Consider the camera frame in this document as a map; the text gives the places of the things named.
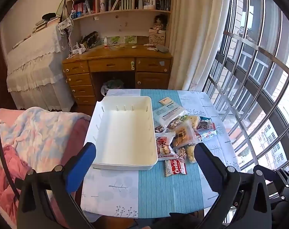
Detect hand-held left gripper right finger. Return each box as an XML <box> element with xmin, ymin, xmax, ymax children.
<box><xmin>193</xmin><ymin>143</ymin><xmax>272</xmax><ymax>229</ymax></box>

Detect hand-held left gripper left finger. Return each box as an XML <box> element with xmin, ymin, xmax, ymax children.
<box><xmin>16</xmin><ymin>142</ymin><xmax>97</xmax><ymax>229</ymax></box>

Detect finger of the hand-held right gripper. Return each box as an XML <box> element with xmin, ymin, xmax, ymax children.
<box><xmin>274</xmin><ymin>168</ymin><xmax>289</xmax><ymax>201</ymax></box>

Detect clear mixed nut packet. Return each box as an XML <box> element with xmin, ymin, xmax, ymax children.
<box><xmin>167</xmin><ymin>118</ymin><xmax>185</xmax><ymax>130</ymax></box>
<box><xmin>175</xmin><ymin>147</ymin><xmax>188</xmax><ymax>161</ymax></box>

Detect red cookie packet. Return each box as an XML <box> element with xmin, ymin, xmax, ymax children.
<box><xmin>165</xmin><ymin>159</ymin><xmax>187</xmax><ymax>177</ymax></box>

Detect brown bread packet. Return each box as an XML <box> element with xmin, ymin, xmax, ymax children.
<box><xmin>172</xmin><ymin>122</ymin><xmax>199</xmax><ymax>148</ymax></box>

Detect teal dark snack packet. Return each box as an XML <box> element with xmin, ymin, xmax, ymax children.
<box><xmin>197</xmin><ymin>117</ymin><xmax>216</xmax><ymax>131</ymax></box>

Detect red white date packet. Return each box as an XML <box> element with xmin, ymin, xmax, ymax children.
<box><xmin>155</xmin><ymin>132</ymin><xmax>177</xmax><ymax>161</ymax></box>

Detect white plastic tray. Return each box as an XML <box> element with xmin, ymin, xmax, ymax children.
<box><xmin>88</xmin><ymin>96</ymin><xmax>158</xmax><ymax>171</ymax></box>

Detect large white teal snack bag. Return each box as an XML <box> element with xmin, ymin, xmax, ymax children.
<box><xmin>153</xmin><ymin>104</ymin><xmax>190</xmax><ymax>129</ymax></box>

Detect small beige cracker packet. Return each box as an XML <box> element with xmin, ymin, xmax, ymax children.
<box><xmin>159</xmin><ymin>97</ymin><xmax>175</xmax><ymax>106</ymax></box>

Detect pink blanket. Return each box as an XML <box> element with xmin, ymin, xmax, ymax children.
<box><xmin>0</xmin><ymin>108</ymin><xmax>91</xmax><ymax>229</ymax></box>

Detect white trash bag bin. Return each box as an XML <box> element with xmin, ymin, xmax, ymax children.
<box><xmin>101</xmin><ymin>79</ymin><xmax>124</xmax><ymax>97</ymax></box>

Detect large barred window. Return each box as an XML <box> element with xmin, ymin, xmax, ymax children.
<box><xmin>202</xmin><ymin>0</ymin><xmax>289</xmax><ymax>189</ymax></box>

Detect wooden desk with drawers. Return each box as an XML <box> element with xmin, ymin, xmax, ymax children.
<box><xmin>62</xmin><ymin>44</ymin><xmax>174</xmax><ymax>115</ymax></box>

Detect white charger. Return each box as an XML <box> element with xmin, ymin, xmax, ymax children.
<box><xmin>68</xmin><ymin>43</ymin><xmax>86</xmax><ymax>59</ymax></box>

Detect floral pencil pouch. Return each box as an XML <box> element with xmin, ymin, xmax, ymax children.
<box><xmin>81</xmin><ymin>31</ymin><xmax>99</xmax><ymax>50</ymax></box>

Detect cream patterned curtain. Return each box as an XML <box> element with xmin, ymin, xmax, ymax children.
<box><xmin>168</xmin><ymin>0</ymin><xmax>233</xmax><ymax>92</ymax></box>

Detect hanging patterned cloth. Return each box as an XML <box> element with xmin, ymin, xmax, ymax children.
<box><xmin>58</xmin><ymin>18</ymin><xmax>74</xmax><ymax>35</ymax></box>

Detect wooden bookshelf hutch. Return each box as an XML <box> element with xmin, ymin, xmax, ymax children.
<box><xmin>65</xmin><ymin>0</ymin><xmax>174</xmax><ymax>44</ymax></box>

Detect stack of books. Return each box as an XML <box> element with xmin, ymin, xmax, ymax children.
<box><xmin>32</xmin><ymin>17</ymin><xmax>61</xmax><ymax>34</ymax></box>

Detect row of books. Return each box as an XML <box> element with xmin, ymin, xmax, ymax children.
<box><xmin>74</xmin><ymin>0</ymin><xmax>96</xmax><ymax>15</ymax></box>
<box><xmin>99</xmin><ymin>0</ymin><xmax>133</xmax><ymax>12</ymax></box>
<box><xmin>135</xmin><ymin>0</ymin><xmax>171</xmax><ymax>11</ymax></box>

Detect black cable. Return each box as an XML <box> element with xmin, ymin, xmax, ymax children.
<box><xmin>0</xmin><ymin>102</ymin><xmax>21</xmax><ymax>201</ymax></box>

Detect white cable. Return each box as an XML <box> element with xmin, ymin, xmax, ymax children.
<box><xmin>68</xmin><ymin>0</ymin><xmax>76</xmax><ymax>50</ymax></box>

